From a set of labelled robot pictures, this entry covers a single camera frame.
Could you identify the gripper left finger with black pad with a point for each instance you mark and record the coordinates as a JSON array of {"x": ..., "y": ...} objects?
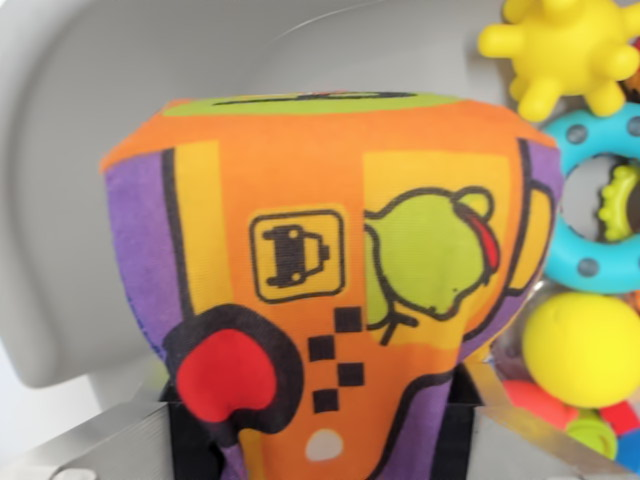
[{"x": 125, "y": 440}]

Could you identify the purple orange taxi fabric cube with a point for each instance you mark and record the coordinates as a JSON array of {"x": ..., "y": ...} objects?
[{"x": 310, "y": 250}]

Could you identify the yellow ball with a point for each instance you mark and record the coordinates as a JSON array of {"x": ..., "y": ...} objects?
[{"x": 585, "y": 350}]

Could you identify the yellow spiky rubber toy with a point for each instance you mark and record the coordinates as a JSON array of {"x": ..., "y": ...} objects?
[{"x": 570, "y": 45}]

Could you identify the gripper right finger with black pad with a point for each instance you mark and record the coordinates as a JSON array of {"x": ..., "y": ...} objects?
[{"x": 505, "y": 440}]

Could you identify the blue cylinder block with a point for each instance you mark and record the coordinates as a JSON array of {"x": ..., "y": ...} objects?
[{"x": 631, "y": 450}]

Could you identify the clear glass jar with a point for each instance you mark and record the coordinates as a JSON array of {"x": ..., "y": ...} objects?
[{"x": 515, "y": 330}]

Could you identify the gray plastic bin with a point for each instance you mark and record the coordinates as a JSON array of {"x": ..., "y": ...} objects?
[{"x": 100, "y": 100}]

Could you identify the green plastic cup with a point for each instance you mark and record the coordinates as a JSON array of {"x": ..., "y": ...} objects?
[{"x": 595, "y": 432}]

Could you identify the red wooden toy mallet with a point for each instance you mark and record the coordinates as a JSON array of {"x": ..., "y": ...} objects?
[{"x": 622, "y": 416}]

